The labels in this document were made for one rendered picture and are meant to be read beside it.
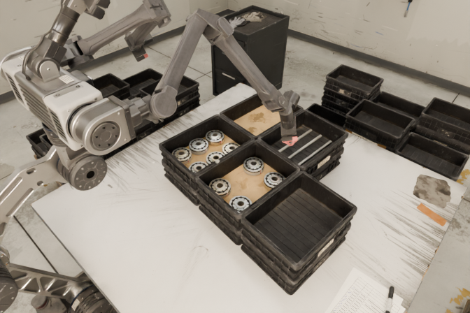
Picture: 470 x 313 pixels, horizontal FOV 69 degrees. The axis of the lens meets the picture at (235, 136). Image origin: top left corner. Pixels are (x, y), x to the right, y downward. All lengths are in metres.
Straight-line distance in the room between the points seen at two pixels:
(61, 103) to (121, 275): 0.83
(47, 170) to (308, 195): 1.09
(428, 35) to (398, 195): 2.79
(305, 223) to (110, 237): 0.88
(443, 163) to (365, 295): 1.49
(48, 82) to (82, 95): 0.14
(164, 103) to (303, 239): 0.81
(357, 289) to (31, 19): 3.78
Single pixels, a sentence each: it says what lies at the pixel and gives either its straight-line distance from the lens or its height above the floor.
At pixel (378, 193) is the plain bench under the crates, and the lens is 1.94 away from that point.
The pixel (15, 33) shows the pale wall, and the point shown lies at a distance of 4.20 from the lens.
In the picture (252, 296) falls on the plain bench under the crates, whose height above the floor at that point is 0.70.
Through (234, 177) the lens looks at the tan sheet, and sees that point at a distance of 1.68.
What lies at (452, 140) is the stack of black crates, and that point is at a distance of 2.90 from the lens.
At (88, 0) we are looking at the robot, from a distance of 1.16.
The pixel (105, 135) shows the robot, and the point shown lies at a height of 1.45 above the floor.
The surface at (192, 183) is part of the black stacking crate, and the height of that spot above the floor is 0.85.
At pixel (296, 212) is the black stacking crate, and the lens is 1.57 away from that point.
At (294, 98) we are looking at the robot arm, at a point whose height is 1.26.
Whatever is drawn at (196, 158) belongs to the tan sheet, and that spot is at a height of 0.83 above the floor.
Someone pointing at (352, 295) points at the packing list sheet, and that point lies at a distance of 1.57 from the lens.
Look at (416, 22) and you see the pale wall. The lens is 4.48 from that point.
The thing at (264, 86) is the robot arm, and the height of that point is 1.35.
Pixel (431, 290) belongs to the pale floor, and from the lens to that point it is 2.59.
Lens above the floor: 2.05
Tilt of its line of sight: 40 degrees down
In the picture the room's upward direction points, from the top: 1 degrees clockwise
